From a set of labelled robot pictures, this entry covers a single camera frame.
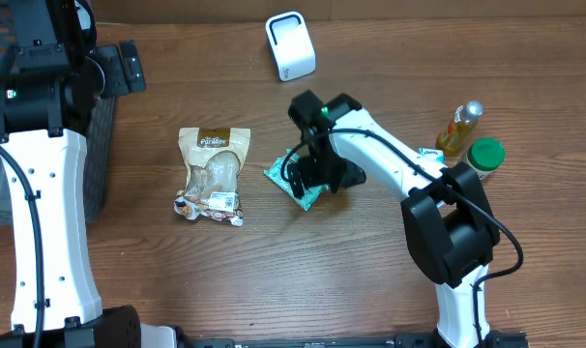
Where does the small teal tissue pack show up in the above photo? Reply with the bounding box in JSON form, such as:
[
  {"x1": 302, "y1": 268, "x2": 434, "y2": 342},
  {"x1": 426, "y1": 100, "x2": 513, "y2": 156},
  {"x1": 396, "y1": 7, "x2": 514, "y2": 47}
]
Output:
[{"x1": 419, "y1": 148, "x2": 445, "y2": 163}]

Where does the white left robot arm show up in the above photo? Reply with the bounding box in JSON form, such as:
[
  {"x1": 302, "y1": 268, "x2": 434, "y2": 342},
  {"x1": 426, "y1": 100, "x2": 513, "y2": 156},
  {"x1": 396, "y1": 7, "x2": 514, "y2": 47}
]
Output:
[{"x1": 0, "y1": 0, "x2": 183, "y2": 348}]

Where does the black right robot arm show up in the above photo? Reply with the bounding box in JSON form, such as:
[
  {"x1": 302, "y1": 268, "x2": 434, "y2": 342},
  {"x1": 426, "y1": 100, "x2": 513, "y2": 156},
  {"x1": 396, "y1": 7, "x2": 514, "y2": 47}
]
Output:
[{"x1": 281, "y1": 91, "x2": 501, "y2": 347}]

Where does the green lid Knorr jar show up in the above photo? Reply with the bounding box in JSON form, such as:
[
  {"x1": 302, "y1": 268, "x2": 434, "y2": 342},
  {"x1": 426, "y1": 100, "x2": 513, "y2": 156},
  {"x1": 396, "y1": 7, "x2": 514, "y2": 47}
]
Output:
[{"x1": 460, "y1": 137, "x2": 506, "y2": 181}]

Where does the clear bottle silver cap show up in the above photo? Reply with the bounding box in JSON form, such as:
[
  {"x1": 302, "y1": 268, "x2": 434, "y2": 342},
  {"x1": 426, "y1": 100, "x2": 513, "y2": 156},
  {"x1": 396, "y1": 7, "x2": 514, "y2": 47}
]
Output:
[{"x1": 435, "y1": 101, "x2": 483, "y2": 157}]

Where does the white barcode scanner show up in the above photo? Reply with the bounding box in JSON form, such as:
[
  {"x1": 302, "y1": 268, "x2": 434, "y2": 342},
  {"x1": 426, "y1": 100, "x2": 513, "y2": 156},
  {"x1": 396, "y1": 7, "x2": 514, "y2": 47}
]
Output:
[{"x1": 265, "y1": 11, "x2": 316, "y2": 82}]

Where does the brown white snack bag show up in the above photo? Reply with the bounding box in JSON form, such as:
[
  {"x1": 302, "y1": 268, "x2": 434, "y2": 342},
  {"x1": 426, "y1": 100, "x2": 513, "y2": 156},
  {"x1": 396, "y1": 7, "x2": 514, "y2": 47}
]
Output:
[{"x1": 178, "y1": 128, "x2": 251, "y2": 204}]

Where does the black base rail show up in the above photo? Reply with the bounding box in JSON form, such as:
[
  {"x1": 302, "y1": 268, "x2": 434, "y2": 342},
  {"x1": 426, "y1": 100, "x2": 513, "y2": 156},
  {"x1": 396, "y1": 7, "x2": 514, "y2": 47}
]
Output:
[{"x1": 176, "y1": 332, "x2": 530, "y2": 348}]

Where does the grey plastic shopping basket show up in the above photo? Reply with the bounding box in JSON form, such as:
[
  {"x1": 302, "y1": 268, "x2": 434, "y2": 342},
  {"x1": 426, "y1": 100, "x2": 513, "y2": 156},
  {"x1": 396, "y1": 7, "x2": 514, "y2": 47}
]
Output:
[{"x1": 0, "y1": 0, "x2": 117, "y2": 225}]

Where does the colourful snack packet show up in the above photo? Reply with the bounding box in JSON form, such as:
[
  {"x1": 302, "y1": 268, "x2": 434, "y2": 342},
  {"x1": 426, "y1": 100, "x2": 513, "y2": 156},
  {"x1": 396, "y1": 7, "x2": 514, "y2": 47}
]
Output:
[{"x1": 174, "y1": 191, "x2": 244, "y2": 226}]

